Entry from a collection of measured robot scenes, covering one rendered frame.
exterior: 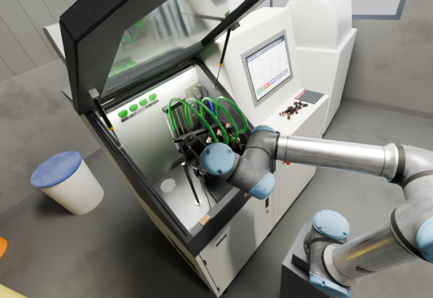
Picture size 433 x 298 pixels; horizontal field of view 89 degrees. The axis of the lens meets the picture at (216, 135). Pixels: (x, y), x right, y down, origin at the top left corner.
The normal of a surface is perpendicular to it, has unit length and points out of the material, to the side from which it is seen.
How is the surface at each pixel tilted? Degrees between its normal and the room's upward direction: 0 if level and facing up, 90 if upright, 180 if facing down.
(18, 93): 90
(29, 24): 90
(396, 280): 0
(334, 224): 7
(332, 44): 90
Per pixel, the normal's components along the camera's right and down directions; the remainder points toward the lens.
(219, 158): 0.12, -0.13
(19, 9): 0.76, 0.32
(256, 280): -0.16, -0.75
